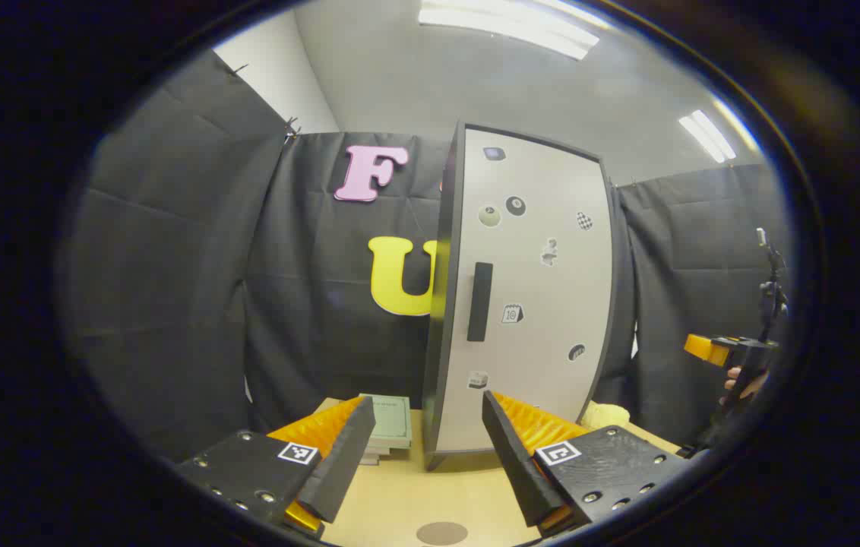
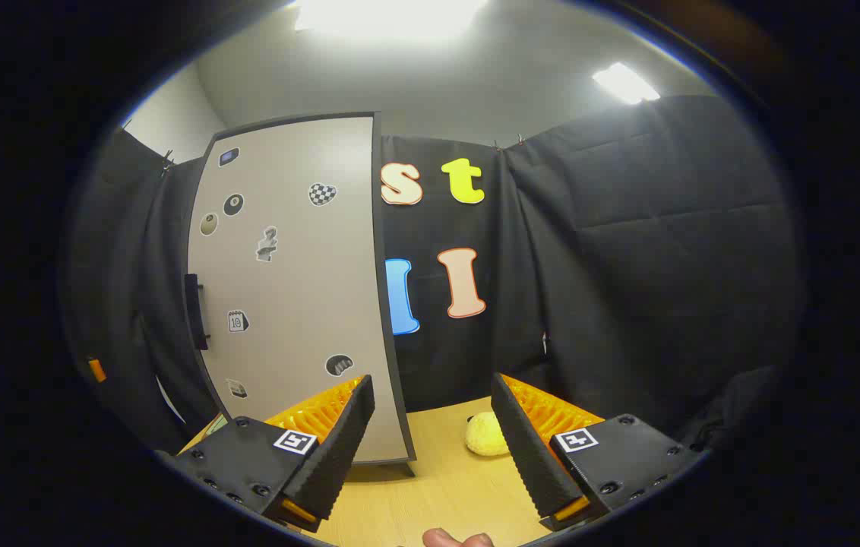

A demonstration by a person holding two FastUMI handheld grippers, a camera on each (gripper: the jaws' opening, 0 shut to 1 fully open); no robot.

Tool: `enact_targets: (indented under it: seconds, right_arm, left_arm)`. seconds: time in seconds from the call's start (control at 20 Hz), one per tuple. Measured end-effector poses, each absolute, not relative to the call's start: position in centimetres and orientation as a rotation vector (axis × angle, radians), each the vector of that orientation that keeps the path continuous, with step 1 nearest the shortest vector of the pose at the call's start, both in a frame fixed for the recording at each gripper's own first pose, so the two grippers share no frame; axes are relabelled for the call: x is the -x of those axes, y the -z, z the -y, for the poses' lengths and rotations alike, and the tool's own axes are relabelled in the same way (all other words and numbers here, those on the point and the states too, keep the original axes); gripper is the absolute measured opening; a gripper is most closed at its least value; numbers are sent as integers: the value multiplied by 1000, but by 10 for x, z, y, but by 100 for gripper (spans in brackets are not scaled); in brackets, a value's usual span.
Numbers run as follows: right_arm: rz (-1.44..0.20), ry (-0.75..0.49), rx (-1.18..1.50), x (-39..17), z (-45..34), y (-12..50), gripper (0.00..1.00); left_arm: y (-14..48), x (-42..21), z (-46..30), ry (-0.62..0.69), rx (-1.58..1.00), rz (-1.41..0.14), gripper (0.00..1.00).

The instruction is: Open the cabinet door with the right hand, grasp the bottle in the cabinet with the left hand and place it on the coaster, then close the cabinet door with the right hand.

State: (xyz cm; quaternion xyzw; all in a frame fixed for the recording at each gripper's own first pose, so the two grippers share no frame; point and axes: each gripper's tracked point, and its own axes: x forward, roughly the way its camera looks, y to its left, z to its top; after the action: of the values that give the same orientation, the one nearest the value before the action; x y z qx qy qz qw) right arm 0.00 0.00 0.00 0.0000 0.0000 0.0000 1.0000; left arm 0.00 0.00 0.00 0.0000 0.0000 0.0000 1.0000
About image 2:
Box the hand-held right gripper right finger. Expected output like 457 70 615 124
491 372 708 531

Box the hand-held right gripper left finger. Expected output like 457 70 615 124
164 374 376 533

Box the dark grey cabinet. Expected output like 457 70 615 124
194 111 417 478

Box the black door handle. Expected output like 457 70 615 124
185 273 210 351

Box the grey cabinet door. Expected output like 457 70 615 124
187 115 409 464

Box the yellow plush toy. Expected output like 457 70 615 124
465 412 511 457

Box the black backdrop cloth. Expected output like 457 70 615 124
65 95 807 457

